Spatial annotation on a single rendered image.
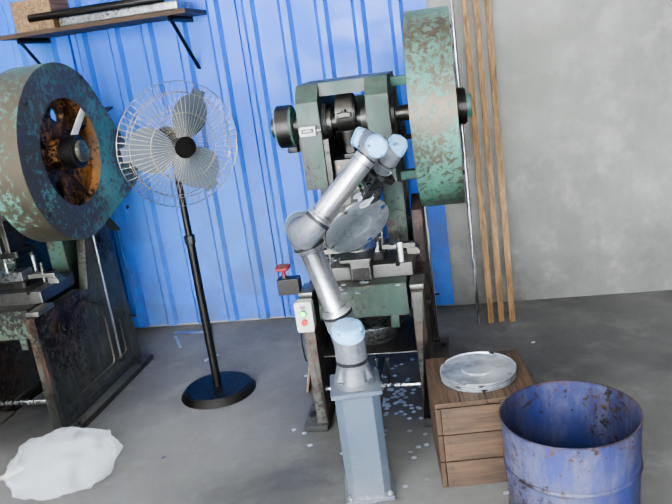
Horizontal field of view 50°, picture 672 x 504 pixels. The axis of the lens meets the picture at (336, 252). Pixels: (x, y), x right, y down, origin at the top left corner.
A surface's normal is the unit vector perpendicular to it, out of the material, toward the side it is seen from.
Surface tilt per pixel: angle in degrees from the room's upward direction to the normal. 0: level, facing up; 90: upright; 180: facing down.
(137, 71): 90
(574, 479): 92
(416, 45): 50
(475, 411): 90
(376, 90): 45
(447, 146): 106
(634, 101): 90
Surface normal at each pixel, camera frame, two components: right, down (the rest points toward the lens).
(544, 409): 0.10, 0.22
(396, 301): -0.15, 0.29
